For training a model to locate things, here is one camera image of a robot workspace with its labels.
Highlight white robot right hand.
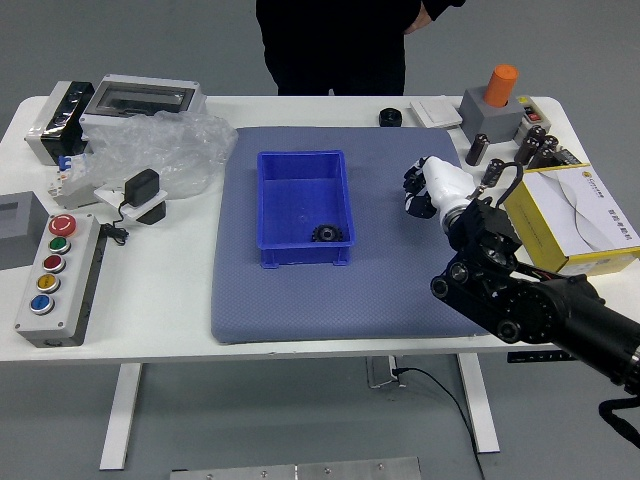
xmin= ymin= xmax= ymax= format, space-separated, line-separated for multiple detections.
xmin=402 ymin=154 xmax=477 ymax=220

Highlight small black gear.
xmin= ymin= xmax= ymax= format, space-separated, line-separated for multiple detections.
xmin=403 ymin=167 xmax=426 ymax=194

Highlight big black gear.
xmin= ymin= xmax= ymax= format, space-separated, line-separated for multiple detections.
xmin=310 ymin=223 xmax=344 ymax=245

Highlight yellow and white cardboard box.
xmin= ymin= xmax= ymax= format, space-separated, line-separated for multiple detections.
xmin=503 ymin=162 xmax=640 ymax=276

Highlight blue plastic box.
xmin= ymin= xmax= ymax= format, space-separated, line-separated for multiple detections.
xmin=256 ymin=149 xmax=357 ymax=270

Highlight grey under-table power box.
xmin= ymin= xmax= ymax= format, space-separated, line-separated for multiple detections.
xmin=365 ymin=355 xmax=407 ymax=389

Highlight grey distribution box clear cover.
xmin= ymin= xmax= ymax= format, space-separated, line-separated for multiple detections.
xmin=79 ymin=74 xmax=207 ymax=141

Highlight grey push-button control box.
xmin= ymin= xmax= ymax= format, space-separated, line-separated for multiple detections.
xmin=13 ymin=213 xmax=107 ymax=348

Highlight small grey box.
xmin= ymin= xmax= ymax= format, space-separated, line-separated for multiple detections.
xmin=0 ymin=191 xmax=51 ymax=271

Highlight grey block with hole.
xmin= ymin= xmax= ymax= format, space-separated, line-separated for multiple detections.
xmin=458 ymin=87 xmax=526 ymax=145

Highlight orange cylinder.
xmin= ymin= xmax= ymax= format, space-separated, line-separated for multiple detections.
xmin=483 ymin=63 xmax=520 ymax=108

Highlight small black electronic component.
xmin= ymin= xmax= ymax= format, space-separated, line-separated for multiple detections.
xmin=552 ymin=145 xmax=584 ymax=167

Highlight person's left hand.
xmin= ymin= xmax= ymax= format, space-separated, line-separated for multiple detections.
xmin=402 ymin=3 xmax=434 ymax=35

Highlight person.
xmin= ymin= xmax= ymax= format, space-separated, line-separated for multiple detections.
xmin=255 ymin=0 xmax=466 ymax=96

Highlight black table control panel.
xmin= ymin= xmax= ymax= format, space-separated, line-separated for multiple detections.
xmin=506 ymin=349 xmax=576 ymax=364

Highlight blue-grey mat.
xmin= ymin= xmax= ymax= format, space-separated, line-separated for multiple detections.
xmin=209 ymin=125 xmax=490 ymax=345

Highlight white table leg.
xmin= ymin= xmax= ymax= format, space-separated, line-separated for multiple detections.
xmin=98 ymin=362 xmax=144 ymax=471
xmin=455 ymin=352 xmax=501 ymax=454

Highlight clear plastic bag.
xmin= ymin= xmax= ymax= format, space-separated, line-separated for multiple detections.
xmin=79 ymin=110 xmax=239 ymax=201

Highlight black power adapter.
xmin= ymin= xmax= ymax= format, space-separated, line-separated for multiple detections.
xmin=123 ymin=168 xmax=161 ymax=206

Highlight silver metal plate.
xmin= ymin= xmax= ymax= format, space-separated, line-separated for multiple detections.
xmin=169 ymin=455 xmax=422 ymax=480

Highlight white circuit breaker blue levers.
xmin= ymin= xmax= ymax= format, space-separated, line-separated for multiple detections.
xmin=47 ymin=153 xmax=99 ymax=210

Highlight white wall switch plate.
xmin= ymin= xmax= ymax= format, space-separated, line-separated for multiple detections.
xmin=408 ymin=97 xmax=464 ymax=127

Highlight white two-button switch box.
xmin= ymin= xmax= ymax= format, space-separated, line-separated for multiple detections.
xmin=514 ymin=94 xmax=549 ymax=139

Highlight black power cable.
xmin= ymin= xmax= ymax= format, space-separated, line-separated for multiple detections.
xmin=392 ymin=367 xmax=486 ymax=480

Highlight black adapter cord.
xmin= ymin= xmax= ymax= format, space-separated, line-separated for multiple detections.
xmin=99 ymin=197 xmax=132 ymax=247

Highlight black and white enclosure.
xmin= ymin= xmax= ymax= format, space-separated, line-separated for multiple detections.
xmin=23 ymin=80 xmax=96 ymax=166

